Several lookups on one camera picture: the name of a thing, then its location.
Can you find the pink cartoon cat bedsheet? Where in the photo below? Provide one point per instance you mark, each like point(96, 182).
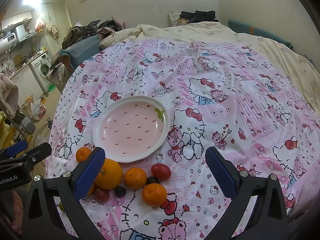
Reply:
point(217, 94)

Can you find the dark clothes pile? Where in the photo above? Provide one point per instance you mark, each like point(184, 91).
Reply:
point(79, 33)

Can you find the hidden tangerine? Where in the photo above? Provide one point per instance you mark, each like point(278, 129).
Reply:
point(91, 190)

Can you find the dark grape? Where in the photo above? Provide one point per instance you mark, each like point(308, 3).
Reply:
point(152, 180)
point(119, 191)

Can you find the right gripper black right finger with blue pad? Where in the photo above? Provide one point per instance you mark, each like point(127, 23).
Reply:
point(257, 208)

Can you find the blue bed frame edge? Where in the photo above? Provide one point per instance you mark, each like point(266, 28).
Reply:
point(240, 27)

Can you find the small red tomato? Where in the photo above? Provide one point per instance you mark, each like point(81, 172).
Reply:
point(101, 195)

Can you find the large red tomato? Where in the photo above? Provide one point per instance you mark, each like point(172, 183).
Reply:
point(161, 171)

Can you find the large orange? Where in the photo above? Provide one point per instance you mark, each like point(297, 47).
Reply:
point(110, 175)

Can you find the pink strawberry pattern plate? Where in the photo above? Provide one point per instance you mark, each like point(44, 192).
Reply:
point(131, 128)

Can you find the white washing machine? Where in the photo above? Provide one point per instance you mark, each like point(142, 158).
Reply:
point(40, 66)

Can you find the small tangerine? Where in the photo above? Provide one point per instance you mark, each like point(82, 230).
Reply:
point(82, 154)

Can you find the beige plush jacket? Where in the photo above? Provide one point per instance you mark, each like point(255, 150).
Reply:
point(9, 95)

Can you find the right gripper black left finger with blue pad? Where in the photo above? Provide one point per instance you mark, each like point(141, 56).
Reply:
point(53, 209)

